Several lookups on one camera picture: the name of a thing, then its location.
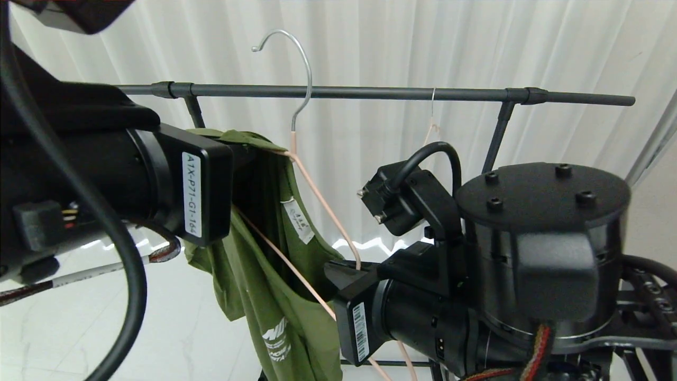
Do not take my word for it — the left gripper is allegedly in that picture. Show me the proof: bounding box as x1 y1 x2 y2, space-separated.
127 123 234 248

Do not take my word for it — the black cable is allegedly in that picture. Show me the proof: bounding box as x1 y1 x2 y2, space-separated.
389 142 463 199
0 0 149 381

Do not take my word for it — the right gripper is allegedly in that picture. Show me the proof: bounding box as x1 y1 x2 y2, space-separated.
332 241 495 377

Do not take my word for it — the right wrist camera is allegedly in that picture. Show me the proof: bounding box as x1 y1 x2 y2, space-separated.
357 161 466 297

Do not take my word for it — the pink clothes hanger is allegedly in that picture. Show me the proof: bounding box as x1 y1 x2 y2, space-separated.
423 87 442 146
233 29 418 381

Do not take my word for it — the green long-sleeved shirt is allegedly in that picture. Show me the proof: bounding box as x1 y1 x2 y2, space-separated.
182 129 365 381

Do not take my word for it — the white curtain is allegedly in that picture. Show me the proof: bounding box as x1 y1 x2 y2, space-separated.
11 0 677 260

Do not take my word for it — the black clothes rack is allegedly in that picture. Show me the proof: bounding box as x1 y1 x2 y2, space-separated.
114 81 635 381

